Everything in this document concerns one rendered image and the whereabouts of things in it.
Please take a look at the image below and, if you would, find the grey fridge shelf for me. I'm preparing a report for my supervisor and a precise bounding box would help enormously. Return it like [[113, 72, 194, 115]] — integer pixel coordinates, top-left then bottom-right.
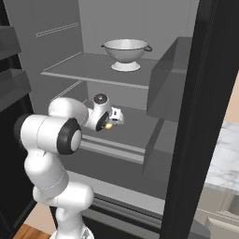
[[40, 51, 161, 91], [59, 104, 163, 165]]

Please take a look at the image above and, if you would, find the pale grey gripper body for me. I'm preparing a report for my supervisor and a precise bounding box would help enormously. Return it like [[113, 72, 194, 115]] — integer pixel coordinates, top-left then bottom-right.
[[111, 112, 126, 126]]

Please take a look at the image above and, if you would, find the black fridge door with bins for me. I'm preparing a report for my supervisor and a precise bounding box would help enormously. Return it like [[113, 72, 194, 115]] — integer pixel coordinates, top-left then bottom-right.
[[0, 0, 37, 239], [142, 0, 239, 239]]

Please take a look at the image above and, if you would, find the beige counter cabinet run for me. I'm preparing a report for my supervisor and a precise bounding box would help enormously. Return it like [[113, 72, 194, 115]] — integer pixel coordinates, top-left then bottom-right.
[[191, 182, 239, 239]]

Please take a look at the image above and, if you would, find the grey fridge interior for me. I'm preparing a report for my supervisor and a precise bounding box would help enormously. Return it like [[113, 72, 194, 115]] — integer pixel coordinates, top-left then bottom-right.
[[3, 0, 201, 239]]

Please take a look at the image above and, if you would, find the grey door bin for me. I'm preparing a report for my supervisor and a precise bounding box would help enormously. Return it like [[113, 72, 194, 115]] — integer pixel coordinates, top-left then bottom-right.
[[142, 118, 180, 185], [0, 25, 22, 61], [0, 68, 33, 114], [146, 35, 194, 123]]

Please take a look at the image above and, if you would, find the white footed colander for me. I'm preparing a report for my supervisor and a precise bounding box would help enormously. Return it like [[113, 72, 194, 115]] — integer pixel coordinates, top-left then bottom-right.
[[100, 38, 153, 73]]

